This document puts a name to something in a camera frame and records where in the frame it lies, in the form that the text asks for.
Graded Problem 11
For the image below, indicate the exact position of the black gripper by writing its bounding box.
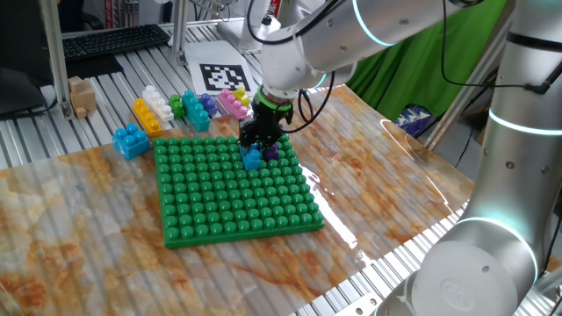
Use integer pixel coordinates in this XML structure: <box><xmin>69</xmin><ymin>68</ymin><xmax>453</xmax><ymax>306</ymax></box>
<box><xmin>239</xmin><ymin>107</ymin><xmax>293</xmax><ymax>153</ymax></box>

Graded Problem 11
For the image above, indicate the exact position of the purple single-stud block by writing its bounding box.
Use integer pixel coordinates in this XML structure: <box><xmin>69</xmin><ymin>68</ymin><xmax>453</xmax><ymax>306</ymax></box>
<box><xmin>262</xmin><ymin>142</ymin><xmax>281</xmax><ymax>162</ymax></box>

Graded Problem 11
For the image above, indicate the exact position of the light blue long block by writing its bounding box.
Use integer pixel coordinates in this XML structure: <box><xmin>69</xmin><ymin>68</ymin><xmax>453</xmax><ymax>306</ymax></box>
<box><xmin>241</xmin><ymin>147</ymin><xmax>263</xmax><ymax>172</ymax></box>

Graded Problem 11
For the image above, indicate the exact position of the pink long block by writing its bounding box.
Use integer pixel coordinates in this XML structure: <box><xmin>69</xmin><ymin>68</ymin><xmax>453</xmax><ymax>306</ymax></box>
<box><xmin>217</xmin><ymin>88</ymin><xmax>251</xmax><ymax>121</ymax></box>

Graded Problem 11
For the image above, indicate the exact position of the small yellow block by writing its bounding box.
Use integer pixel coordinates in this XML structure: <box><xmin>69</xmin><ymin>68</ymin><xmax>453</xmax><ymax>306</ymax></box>
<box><xmin>231</xmin><ymin>86</ymin><xmax>252</xmax><ymax>108</ymax></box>

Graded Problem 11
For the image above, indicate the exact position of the indigo short block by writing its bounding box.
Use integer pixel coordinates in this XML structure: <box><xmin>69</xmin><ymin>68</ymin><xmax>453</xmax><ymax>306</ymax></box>
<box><xmin>198</xmin><ymin>92</ymin><xmax>219</xmax><ymax>119</ymax></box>

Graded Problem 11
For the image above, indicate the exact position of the green studded baseplate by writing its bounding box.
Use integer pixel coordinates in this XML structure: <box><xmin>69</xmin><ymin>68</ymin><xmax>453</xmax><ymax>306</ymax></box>
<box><xmin>152</xmin><ymin>133</ymin><xmax>326</xmax><ymax>250</ymax></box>

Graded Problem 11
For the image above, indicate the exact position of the teal long block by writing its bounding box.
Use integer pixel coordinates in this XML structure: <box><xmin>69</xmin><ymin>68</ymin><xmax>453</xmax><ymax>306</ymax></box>
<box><xmin>181</xmin><ymin>90</ymin><xmax>212</xmax><ymax>133</ymax></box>

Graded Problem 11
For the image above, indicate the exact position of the small green block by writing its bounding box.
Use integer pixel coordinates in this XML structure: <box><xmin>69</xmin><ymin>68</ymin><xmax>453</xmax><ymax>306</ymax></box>
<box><xmin>169</xmin><ymin>93</ymin><xmax>186</xmax><ymax>119</ymax></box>

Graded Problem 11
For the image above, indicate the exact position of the printed marker tag sheet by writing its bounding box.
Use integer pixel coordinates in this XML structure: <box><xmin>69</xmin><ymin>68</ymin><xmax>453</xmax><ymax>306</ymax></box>
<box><xmin>184</xmin><ymin>39</ymin><xmax>260</xmax><ymax>97</ymax></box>

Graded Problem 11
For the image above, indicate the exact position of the white long block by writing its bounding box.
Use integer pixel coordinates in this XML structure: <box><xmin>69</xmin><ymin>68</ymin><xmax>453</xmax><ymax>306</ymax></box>
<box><xmin>141</xmin><ymin>84</ymin><xmax>176</xmax><ymax>123</ymax></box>

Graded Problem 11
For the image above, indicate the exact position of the orange-yellow long block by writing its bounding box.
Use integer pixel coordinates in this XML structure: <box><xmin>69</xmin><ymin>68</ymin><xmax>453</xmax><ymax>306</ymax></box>
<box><xmin>132</xmin><ymin>97</ymin><xmax>164</xmax><ymax>138</ymax></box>

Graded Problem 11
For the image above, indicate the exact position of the light blue square block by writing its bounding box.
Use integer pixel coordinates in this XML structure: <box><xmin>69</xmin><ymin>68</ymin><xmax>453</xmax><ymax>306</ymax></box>
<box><xmin>112</xmin><ymin>123</ymin><xmax>152</xmax><ymax>162</ymax></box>

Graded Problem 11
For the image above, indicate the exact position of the blue white patterned bag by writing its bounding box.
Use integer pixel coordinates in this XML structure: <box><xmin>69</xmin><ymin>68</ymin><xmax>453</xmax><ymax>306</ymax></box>
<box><xmin>393</xmin><ymin>104</ymin><xmax>434</xmax><ymax>140</ymax></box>

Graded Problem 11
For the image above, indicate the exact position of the green cloth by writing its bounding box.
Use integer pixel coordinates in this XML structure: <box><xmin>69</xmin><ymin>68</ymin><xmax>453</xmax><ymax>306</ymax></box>
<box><xmin>346</xmin><ymin>12</ymin><xmax>508</xmax><ymax>122</ymax></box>

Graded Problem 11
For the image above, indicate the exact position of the black keyboard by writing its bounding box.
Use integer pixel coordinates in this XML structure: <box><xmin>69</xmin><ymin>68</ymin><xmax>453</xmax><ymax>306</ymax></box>
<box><xmin>61</xmin><ymin>23</ymin><xmax>172</xmax><ymax>61</ymax></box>

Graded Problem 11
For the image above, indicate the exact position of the black desk pad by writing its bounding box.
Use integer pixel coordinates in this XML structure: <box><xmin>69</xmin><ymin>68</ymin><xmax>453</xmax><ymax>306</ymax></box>
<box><xmin>64</xmin><ymin>53</ymin><xmax>126</xmax><ymax>81</ymax></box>

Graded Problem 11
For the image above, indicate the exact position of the large wooden block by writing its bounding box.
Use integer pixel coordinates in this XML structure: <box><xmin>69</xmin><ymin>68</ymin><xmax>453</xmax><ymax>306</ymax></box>
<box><xmin>68</xmin><ymin>83</ymin><xmax>98</xmax><ymax>113</ymax></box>

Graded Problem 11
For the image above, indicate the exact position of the marble pattern table mat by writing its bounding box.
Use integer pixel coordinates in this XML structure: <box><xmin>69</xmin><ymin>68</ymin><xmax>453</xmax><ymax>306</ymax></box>
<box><xmin>0</xmin><ymin>84</ymin><xmax>474</xmax><ymax>316</ymax></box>

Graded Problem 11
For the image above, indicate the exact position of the silver robot mounting plate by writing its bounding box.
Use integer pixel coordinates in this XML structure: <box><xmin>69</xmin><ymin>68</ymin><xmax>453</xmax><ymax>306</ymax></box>
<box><xmin>337</xmin><ymin>290</ymin><xmax>387</xmax><ymax>316</ymax></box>

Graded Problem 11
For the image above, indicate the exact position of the red white striped pole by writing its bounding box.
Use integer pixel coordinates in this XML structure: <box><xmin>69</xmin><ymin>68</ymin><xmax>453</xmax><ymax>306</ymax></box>
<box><xmin>103</xmin><ymin>0</ymin><xmax>116</xmax><ymax>30</ymax></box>

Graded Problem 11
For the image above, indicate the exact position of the black monitor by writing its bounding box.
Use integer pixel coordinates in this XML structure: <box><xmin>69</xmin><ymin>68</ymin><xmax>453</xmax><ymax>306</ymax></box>
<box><xmin>0</xmin><ymin>0</ymin><xmax>56</xmax><ymax>122</ymax></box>

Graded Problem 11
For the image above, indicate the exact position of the aluminium frame post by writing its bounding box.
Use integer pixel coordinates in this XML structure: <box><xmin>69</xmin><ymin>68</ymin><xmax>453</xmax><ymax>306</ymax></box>
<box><xmin>39</xmin><ymin>0</ymin><xmax>76</xmax><ymax>120</ymax></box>
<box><xmin>423</xmin><ymin>30</ymin><xmax>510</xmax><ymax>153</ymax></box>
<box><xmin>169</xmin><ymin>0</ymin><xmax>191</xmax><ymax>66</ymax></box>

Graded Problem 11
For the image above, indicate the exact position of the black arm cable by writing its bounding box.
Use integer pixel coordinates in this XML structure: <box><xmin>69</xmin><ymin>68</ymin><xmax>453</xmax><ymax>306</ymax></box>
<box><xmin>441</xmin><ymin>0</ymin><xmax>562</xmax><ymax>97</ymax></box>

